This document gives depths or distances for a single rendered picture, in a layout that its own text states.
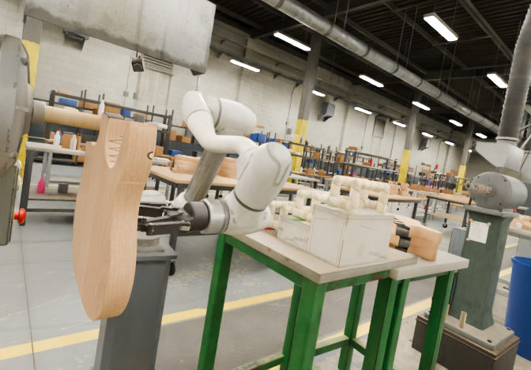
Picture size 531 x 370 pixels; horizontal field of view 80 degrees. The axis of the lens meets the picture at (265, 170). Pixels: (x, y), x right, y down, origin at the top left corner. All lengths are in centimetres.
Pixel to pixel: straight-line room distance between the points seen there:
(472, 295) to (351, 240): 181
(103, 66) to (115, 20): 1150
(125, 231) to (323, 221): 67
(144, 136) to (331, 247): 72
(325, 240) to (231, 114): 61
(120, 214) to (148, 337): 123
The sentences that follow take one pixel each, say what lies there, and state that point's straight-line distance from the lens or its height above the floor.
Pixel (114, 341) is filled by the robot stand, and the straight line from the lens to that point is 175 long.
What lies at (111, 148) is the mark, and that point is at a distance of 67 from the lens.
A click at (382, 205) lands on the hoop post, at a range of 120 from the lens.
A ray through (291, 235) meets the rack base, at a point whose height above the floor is 96.
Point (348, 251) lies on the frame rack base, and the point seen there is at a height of 98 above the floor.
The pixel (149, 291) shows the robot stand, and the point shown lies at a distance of 167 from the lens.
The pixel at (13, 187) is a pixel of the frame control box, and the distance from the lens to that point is 97.
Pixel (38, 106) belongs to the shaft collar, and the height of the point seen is 126.
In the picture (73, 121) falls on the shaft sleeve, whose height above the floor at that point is 124.
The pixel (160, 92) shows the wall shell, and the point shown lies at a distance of 1261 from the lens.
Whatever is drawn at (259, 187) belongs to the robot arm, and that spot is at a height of 116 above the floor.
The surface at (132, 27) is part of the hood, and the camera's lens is 65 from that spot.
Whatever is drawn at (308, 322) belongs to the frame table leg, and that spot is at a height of 78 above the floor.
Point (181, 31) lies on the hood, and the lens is 69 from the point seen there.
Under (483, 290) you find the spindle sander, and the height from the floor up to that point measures 57.
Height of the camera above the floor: 124
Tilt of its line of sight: 3 degrees down
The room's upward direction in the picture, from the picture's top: 9 degrees clockwise
